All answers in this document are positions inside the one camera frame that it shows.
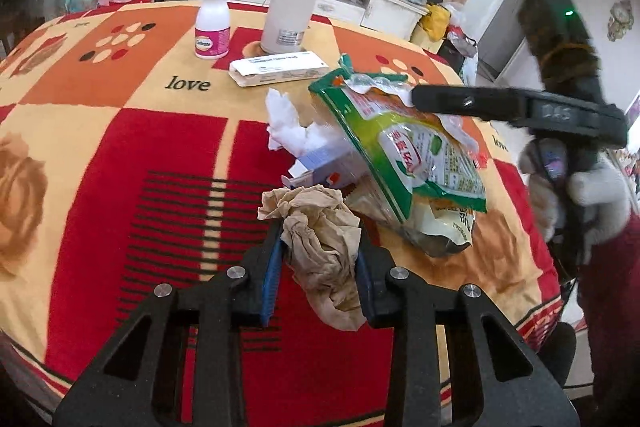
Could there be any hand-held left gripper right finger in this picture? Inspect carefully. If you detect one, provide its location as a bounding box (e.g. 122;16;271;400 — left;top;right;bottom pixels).
352;232;581;427

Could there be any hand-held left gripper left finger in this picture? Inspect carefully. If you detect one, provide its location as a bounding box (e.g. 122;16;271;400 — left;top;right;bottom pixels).
52;222;288;427

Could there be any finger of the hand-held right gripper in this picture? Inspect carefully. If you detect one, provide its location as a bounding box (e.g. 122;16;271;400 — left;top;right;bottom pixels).
411;84;522;124

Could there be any brown paper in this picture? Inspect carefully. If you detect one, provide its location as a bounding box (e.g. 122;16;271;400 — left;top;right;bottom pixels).
257;186;368;332

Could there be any green snack bag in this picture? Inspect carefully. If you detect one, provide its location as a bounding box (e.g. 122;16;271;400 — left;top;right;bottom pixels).
308;54;490;258

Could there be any white blue carton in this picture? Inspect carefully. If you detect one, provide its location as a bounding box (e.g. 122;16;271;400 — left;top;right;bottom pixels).
280;142;373;195

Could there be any white tissue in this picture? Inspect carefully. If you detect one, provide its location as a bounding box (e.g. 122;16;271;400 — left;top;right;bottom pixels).
265;88;331;156

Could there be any person's right forearm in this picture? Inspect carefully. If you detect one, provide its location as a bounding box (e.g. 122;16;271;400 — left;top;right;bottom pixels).
575;213;640;427

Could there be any person's right hand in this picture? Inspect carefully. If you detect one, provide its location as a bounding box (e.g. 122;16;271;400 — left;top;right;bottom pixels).
520;142;633;254

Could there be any black box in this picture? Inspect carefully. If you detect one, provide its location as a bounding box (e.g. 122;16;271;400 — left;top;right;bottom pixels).
436;38;468;75

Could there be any grey shopping bag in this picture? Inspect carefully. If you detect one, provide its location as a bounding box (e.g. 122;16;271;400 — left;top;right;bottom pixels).
447;24;478;58

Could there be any yellow bag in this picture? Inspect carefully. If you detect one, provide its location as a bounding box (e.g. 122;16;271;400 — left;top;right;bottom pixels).
417;4;451;42

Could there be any white medicine box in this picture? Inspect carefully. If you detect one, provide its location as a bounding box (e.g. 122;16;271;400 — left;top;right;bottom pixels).
229;51;331;88

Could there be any red orange printed blanket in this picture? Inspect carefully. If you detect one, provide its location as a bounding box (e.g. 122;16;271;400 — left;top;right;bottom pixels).
0;0;563;413

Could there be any white pill bottle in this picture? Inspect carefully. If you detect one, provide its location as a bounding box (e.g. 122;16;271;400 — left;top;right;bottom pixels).
194;0;232;60

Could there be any wall sticker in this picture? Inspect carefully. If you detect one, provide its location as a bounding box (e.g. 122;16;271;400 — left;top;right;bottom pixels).
607;0;635;42

